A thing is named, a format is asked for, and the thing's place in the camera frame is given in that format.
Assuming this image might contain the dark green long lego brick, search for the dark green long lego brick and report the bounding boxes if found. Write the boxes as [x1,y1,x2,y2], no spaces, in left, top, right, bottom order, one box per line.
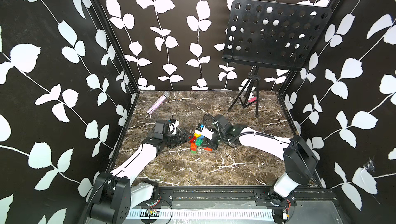
[196,139,206,147]

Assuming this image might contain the orange-red square lego brick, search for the orange-red square lego brick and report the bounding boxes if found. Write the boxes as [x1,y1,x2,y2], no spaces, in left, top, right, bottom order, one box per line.
[190,143,197,151]

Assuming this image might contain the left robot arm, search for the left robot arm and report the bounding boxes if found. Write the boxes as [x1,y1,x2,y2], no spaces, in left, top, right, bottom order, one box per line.
[80,119,193,224]

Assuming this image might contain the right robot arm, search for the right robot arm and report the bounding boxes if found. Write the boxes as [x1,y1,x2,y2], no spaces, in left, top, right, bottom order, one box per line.
[194,114,318,205]

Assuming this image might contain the pink object behind stand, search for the pink object behind stand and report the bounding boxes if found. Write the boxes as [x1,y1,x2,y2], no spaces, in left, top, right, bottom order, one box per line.
[248,97,257,103]

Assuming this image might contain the purple glitter microphone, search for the purple glitter microphone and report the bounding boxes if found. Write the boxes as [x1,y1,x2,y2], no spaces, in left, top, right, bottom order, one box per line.
[146,91,170,116]

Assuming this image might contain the black perforated music stand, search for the black perforated music stand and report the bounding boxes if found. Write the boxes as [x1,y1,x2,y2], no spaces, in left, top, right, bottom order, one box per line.
[222,0,333,107]

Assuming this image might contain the white slotted cable duct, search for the white slotted cable duct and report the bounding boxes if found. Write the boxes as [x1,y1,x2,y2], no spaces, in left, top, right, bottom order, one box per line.
[126,209,274,222]

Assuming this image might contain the black mounting rail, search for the black mounting rail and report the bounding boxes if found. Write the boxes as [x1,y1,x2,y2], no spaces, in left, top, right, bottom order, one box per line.
[158,185,337,209]

